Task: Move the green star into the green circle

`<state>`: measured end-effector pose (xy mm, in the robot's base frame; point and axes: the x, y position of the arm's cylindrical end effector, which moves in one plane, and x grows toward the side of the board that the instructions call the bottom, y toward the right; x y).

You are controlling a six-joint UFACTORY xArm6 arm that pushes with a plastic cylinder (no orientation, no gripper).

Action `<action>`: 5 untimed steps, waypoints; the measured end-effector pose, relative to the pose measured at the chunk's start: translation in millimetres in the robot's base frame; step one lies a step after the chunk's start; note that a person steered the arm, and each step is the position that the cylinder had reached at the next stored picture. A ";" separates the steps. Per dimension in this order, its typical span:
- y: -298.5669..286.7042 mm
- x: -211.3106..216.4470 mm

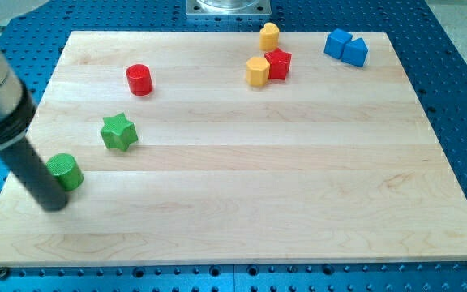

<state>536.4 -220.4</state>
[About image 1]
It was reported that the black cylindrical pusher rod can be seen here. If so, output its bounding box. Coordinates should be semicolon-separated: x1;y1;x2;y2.
0;136;69;211

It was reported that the green star block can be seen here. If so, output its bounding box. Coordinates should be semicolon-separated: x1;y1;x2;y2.
100;113;139;152

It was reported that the red star block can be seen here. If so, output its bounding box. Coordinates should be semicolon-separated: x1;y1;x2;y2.
264;48;292;80

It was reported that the green cylinder block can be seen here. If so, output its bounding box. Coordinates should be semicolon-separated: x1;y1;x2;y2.
46;153;84;191

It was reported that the red cylinder block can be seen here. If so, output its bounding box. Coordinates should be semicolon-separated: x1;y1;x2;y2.
126;64;153;96

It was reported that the wooden board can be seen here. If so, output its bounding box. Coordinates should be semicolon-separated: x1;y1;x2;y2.
0;31;467;267

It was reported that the yellow hexagon block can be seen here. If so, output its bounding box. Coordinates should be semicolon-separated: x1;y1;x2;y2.
245;57;270;87

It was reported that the yellow heart block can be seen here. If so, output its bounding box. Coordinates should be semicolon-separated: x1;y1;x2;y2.
259;22;280;51

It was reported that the blue cube block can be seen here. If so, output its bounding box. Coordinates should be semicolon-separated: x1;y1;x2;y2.
323;28;353;59

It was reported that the blue triangle block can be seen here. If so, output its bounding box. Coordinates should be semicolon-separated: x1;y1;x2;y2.
341;38;368;67

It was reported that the blue perforated metal table plate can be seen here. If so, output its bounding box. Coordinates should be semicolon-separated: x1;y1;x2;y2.
0;0;467;291

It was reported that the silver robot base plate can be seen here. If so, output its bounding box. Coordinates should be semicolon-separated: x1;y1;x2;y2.
186;0;272;16

